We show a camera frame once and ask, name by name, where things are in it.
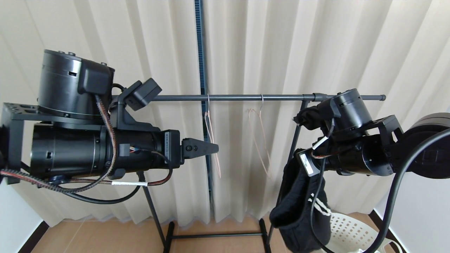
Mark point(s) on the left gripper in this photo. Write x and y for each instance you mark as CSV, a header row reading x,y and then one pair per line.
x,y
140,151

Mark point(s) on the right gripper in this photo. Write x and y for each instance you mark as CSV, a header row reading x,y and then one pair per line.
x,y
334,160

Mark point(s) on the black shorts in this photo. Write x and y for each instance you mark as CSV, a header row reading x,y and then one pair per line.
x,y
295,218

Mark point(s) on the pink clothes hanger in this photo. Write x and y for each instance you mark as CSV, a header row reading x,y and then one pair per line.
x,y
262,140
211,133

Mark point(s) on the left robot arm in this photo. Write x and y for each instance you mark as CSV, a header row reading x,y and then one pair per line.
x,y
66,151

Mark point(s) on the white laundry basket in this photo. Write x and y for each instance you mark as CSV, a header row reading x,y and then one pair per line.
x,y
351,232

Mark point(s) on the black clothes rack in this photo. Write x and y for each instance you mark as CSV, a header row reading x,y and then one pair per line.
x,y
246,97

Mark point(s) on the white garment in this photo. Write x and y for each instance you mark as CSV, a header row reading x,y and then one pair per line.
x,y
367,251

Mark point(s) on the white curtain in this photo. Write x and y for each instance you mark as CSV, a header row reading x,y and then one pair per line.
x,y
316,45
158,42

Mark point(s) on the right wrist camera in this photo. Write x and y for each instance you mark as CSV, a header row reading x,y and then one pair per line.
x,y
307,117

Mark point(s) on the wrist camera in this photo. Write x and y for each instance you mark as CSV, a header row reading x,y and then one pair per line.
x,y
144,93
307,117

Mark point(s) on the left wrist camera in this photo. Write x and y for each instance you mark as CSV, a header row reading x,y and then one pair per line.
x,y
144,93

